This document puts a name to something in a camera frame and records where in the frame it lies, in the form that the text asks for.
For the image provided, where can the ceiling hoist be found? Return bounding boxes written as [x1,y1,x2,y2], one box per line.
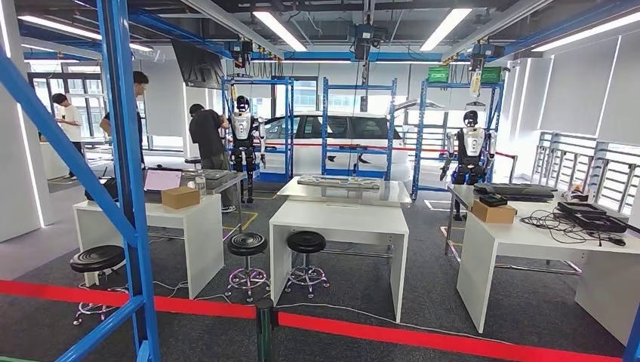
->
[229,39,254,71]
[467,42,506,109]
[349,22,389,113]

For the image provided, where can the black tangled cables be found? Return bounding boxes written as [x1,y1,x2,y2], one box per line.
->
[519,210,627,248]

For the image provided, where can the brown cardboard box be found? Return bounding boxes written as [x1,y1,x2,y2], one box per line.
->
[471,199,518,224]
[161,186,201,210]

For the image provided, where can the white black humanoid robot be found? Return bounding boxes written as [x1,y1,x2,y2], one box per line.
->
[439,109,498,221]
[227,94,267,204]

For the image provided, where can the blue steel shelf rack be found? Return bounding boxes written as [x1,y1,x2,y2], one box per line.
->
[221,75,295,183]
[321,76,398,182]
[0,0,162,362]
[411,78,506,201]

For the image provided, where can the black bag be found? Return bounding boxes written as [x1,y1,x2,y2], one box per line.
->
[85,177,119,202]

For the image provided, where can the grey metal railing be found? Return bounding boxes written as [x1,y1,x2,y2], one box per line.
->
[531,130,640,216]

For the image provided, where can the small black device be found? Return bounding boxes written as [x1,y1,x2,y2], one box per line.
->
[478,193,509,208]

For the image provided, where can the laptop with pink screen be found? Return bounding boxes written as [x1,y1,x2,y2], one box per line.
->
[143,168,183,193]

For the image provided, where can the black flat case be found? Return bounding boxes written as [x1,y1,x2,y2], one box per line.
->
[557,201,608,217]
[574,213,629,235]

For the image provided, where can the red barrier belt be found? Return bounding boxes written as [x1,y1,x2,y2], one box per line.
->
[0,279,623,362]

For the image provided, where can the white car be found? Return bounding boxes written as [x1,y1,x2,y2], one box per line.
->
[262,112,412,182]

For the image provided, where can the black wall monitor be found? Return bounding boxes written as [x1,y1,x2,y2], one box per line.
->
[171,38,226,90]

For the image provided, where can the ceiling light strip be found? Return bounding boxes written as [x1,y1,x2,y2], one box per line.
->
[420,8,473,52]
[252,11,307,53]
[531,11,640,53]
[17,14,155,53]

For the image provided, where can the person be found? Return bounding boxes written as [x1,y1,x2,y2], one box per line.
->
[188,103,236,213]
[100,70,150,168]
[51,93,84,181]

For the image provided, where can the long grey car part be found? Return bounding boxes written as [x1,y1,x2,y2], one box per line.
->
[297,174,383,192]

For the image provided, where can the white desk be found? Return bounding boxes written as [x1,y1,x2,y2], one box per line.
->
[73,193,225,299]
[269,199,410,324]
[456,202,640,345]

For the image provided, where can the black stanchion post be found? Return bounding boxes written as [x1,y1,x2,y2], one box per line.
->
[255,298,278,362]

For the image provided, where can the long black car part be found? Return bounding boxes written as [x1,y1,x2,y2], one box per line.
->
[473,183,558,203]

